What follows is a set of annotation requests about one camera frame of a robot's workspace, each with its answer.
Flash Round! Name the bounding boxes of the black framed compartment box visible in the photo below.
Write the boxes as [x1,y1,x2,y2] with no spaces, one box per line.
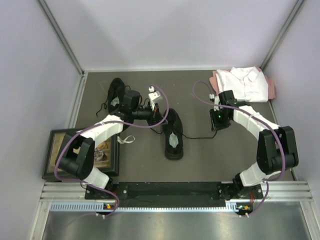
[42,128,120,182]

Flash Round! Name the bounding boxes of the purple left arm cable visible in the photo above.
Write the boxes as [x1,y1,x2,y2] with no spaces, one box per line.
[53,84,170,218]

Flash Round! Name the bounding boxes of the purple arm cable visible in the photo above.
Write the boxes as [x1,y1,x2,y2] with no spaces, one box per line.
[192,80,287,217]
[53,84,170,218]

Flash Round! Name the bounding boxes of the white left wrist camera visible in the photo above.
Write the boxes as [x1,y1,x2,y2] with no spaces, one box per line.
[148,85,163,111]

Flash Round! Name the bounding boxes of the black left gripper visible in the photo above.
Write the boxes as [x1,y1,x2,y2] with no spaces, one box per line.
[132,101,168,128]

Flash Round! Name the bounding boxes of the white ribbon loop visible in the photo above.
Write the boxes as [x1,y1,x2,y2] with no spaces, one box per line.
[117,135,136,145]

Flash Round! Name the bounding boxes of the white slotted cable duct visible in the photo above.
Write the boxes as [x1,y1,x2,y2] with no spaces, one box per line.
[50,202,251,213]

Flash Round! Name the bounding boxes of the black shoe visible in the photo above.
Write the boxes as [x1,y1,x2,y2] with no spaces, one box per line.
[162,108,184,161]
[95,77,136,120]

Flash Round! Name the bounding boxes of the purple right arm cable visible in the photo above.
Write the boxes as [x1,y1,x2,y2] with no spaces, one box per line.
[192,80,287,217]

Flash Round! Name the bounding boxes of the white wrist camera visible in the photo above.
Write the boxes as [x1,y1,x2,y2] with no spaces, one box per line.
[209,93,221,112]
[148,85,163,111]

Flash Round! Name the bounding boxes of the white folded shirt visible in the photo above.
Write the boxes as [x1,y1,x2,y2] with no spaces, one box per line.
[215,66,270,103]

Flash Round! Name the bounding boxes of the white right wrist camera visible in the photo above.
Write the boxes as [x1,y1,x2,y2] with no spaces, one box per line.
[209,93,221,112]

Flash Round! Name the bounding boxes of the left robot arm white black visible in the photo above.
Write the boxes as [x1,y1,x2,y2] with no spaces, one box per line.
[54,86,163,199]

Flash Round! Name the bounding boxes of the black base plate strip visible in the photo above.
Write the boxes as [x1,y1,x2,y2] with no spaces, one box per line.
[84,181,264,208]

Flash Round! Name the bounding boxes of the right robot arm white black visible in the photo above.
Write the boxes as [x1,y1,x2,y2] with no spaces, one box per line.
[209,90,299,200]

